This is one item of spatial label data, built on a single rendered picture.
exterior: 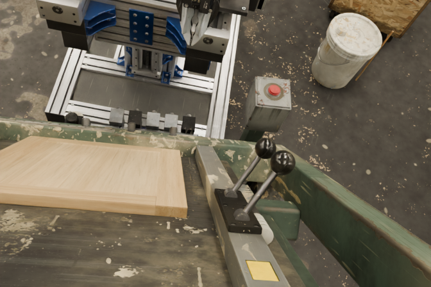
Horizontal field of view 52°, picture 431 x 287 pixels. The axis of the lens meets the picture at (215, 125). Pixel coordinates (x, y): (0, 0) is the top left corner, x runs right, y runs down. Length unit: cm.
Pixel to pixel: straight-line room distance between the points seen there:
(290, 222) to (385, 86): 196
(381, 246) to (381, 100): 217
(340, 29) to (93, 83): 132
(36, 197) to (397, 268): 58
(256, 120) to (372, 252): 84
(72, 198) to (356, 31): 206
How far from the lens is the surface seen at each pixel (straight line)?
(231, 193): 78
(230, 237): 63
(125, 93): 224
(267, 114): 148
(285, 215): 108
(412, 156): 277
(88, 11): 163
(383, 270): 74
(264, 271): 55
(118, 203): 80
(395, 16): 298
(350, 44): 252
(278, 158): 66
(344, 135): 263
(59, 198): 82
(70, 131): 137
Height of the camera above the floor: 211
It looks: 61 degrees down
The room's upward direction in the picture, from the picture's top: 18 degrees clockwise
